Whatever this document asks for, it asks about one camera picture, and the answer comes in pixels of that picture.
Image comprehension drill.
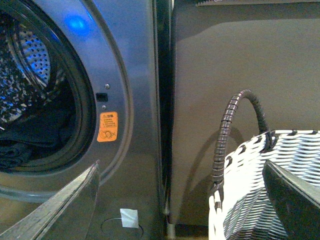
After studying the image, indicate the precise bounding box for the dark wrapped basket handle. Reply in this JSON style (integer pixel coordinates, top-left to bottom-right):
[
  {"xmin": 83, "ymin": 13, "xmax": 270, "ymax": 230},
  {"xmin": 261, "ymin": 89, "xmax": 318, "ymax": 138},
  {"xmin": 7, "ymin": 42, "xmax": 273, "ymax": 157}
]
[{"xmin": 210, "ymin": 89, "xmax": 274, "ymax": 192}]

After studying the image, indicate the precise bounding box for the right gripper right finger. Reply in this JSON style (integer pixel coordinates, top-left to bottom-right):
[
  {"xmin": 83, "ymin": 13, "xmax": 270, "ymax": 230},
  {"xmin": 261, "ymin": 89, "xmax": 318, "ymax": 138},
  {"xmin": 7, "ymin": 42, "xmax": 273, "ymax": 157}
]
[{"xmin": 262, "ymin": 160, "xmax": 320, "ymax": 240}]

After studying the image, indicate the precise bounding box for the grey front-load washing machine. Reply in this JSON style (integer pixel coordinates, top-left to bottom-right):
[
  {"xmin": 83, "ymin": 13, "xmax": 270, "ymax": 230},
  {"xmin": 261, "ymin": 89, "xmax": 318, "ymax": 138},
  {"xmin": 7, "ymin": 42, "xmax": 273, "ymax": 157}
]
[{"xmin": 0, "ymin": 0, "xmax": 164, "ymax": 240}]

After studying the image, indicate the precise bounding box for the white woven laundry basket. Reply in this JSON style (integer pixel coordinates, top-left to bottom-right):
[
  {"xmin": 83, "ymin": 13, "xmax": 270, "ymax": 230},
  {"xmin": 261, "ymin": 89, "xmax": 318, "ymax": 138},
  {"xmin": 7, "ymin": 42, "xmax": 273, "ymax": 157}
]
[{"xmin": 208, "ymin": 130, "xmax": 320, "ymax": 240}]

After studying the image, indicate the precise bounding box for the dark blue garment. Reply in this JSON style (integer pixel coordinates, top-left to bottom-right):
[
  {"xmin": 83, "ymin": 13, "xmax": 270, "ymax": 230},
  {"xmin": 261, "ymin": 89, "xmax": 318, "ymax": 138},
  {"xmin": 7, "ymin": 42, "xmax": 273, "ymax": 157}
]
[{"xmin": 0, "ymin": 120, "xmax": 75, "ymax": 172}]

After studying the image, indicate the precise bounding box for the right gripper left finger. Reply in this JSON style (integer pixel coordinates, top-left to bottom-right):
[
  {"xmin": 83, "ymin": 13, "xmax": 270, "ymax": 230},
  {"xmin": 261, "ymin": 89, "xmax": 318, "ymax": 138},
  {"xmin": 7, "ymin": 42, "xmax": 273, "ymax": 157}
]
[{"xmin": 0, "ymin": 161, "xmax": 100, "ymax": 240}]

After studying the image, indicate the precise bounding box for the orange warning sticker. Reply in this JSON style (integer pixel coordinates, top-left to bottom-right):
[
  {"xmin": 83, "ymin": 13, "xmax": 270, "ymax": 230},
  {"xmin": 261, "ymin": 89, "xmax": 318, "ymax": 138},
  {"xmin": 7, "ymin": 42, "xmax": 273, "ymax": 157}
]
[{"xmin": 97, "ymin": 111, "xmax": 119, "ymax": 143}]

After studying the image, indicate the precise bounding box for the white tape piece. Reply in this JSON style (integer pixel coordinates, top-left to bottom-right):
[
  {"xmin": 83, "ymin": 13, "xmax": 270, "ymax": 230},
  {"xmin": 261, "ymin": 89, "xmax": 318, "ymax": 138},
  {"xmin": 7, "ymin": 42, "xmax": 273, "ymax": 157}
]
[{"xmin": 120, "ymin": 208, "xmax": 139, "ymax": 229}]

